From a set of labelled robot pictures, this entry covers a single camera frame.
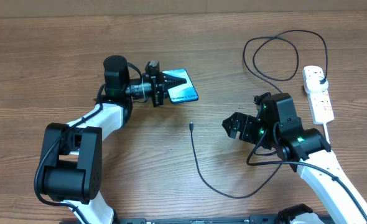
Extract Galaxy S24+ smartphone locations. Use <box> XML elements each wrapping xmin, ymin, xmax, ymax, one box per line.
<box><xmin>162</xmin><ymin>68</ymin><xmax>198</xmax><ymax>104</ymax></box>

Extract black USB-C charging cable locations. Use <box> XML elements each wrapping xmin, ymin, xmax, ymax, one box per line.
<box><xmin>188</xmin><ymin>29</ymin><xmax>329</xmax><ymax>200</ymax></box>

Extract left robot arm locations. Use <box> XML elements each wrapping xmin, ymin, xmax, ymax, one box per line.
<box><xmin>34</xmin><ymin>55</ymin><xmax>193</xmax><ymax>223</ymax></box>

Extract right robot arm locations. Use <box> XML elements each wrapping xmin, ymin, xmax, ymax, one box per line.
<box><xmin>222</xmin><ymin>92</ymin><xmax>367</xmax><ymax>223</ymax></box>

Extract white charger plug adapter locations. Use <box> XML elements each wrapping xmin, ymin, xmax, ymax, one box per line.
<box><xmin>304</xmin><ymin>77</ymin><xmax>329</xmax><ymax>94</ymax></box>

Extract white power strip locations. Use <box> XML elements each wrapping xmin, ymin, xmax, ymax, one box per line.
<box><xmin>302</xmin><ymin>65</ymin><xmax>334</xmax><ymax>124</ymax></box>

